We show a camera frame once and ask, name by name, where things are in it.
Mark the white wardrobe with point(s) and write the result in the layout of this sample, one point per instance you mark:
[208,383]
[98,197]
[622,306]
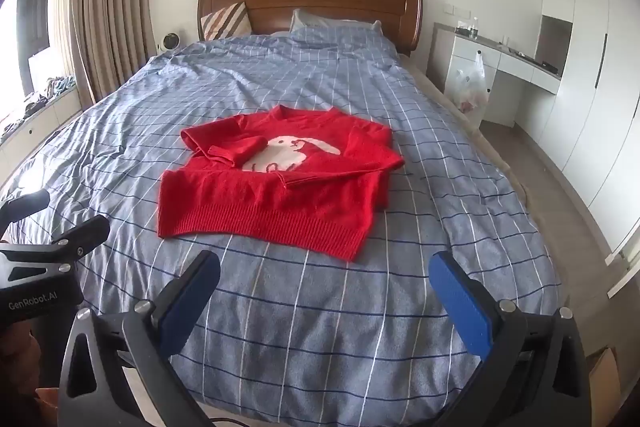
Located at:
[590,82]

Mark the pile of clothes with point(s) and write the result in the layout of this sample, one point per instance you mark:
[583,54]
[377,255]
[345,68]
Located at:
[40,94]

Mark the blue checked duvet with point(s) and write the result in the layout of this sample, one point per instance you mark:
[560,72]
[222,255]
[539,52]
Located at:
[310,87]

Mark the striped cushion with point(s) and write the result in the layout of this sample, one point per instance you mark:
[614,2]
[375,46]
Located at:
[225,23]

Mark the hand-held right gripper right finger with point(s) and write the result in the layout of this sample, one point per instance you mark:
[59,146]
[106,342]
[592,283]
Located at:
[460,302]

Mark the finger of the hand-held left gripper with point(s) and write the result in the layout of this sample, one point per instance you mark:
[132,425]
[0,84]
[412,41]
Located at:
[85,232]
[27,204]

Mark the window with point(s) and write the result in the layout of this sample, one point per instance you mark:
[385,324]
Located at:
[30,22]

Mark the cardboard box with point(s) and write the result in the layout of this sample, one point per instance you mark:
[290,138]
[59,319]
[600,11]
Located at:
[602,374]

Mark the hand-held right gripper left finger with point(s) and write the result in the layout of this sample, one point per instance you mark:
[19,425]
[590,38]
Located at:
[192,302]

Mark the clear plastic bag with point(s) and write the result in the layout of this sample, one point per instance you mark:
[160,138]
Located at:
[470,84]

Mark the beige bed base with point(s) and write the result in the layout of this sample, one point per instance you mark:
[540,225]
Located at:
[475,132]

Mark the brown curtain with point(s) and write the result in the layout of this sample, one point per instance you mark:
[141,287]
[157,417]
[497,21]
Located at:
[112,2]

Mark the white dressing desk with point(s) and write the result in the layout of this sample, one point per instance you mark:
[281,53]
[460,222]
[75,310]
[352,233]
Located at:
[500,62]

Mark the clear bottle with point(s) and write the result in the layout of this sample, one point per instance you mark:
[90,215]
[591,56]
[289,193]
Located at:
[474,28]

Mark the white wall sockets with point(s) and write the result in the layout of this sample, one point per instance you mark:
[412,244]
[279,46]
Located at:
[456,10]

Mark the red knitted sweater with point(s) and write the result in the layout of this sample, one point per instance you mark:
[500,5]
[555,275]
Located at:
[280,202]

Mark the sheer beige curtain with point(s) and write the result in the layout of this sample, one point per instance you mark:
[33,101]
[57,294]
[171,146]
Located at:
[67,22]

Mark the white window bench cabinet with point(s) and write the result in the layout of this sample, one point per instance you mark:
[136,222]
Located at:
[35,127]

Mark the blue checked pillow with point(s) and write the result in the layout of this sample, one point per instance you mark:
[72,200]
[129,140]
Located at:
[325,21]

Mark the small round white fan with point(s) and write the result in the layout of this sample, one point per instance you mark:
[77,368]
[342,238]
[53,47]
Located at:
[170,43]

